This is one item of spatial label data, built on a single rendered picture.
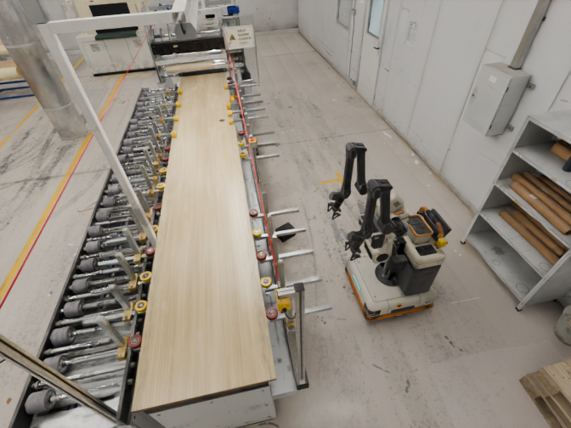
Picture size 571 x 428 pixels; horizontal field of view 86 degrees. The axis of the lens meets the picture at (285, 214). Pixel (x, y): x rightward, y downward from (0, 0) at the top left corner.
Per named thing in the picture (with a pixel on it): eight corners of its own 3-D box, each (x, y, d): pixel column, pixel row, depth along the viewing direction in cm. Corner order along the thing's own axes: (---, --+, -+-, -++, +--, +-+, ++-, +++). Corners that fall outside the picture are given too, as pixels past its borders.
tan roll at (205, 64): (242, 64, 549) (241, 56, 540) (243, 65, 540) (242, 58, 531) (161, 72, 533) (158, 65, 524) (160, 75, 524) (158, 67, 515)
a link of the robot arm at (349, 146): (369, 144, 206) (363, 137, 214) (349, 149, 206) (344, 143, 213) (369, 194, 237) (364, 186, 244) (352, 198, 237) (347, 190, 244)
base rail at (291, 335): (239, 88, 560) (238, 82, 553) (308, 387, 192) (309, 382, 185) (234, 89, 559) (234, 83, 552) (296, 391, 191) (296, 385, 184)
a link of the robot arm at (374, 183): (395, 183, 175) (387, 172, 182) (372, 189, 175) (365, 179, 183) (393, 233, 206) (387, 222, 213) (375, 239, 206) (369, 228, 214)
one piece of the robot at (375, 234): (373, 222, 258) (377, 204, 243) (387, 247, 238) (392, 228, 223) (355, 226, 256) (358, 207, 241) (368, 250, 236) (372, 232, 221)
